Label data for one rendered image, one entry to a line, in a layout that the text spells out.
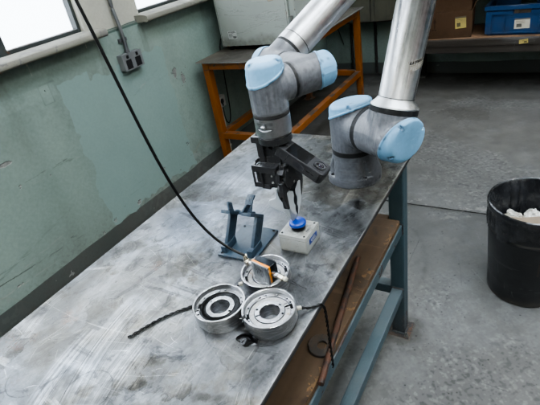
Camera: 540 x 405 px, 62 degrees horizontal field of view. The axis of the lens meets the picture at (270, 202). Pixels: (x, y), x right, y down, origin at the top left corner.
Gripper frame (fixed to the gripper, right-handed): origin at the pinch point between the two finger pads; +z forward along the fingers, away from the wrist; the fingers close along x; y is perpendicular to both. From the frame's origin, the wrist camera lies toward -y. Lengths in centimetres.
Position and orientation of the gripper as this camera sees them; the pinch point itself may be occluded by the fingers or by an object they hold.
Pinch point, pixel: (296, 214)
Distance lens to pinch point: 102.8
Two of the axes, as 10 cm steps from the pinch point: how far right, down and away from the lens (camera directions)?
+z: 1.6, 8.4, 5.1
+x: -4.9, 5.2, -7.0
